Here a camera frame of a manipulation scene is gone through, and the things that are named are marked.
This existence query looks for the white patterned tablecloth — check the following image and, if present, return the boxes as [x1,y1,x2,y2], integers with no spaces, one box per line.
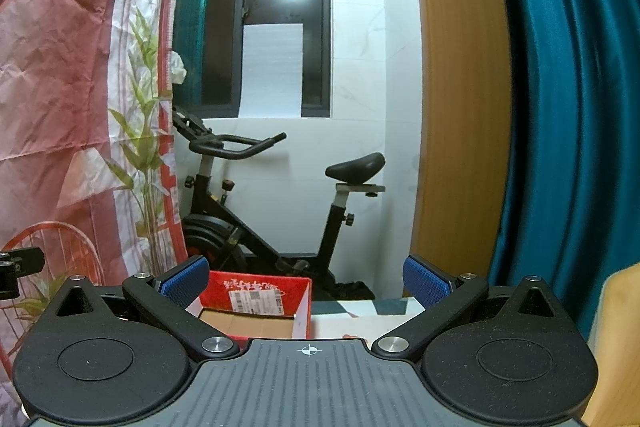
[311,297,424,345]

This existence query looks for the red strawberry cardboard box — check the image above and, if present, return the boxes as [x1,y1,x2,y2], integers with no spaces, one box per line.
[186,271,312,343]

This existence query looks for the black exercise bike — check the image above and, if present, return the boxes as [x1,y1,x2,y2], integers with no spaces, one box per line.
[171,106,388,301]

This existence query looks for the yellow wooden chair back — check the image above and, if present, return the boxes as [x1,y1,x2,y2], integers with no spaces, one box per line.
[582,265,640,426]

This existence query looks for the white foam sheet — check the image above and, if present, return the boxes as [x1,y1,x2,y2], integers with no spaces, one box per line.
[239,24,304,119]

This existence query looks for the red printed backdrop sheet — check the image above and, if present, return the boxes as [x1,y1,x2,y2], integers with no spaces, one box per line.
[1,0,186,426]

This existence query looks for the teal curtain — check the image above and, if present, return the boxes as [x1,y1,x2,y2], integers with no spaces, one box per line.
[489,0,639,334]

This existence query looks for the wooden door frame panel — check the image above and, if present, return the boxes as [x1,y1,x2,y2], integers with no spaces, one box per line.
[411,0,512,277]

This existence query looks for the dark window with frame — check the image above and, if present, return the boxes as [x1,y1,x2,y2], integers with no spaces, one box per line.
[172,0,331,118]

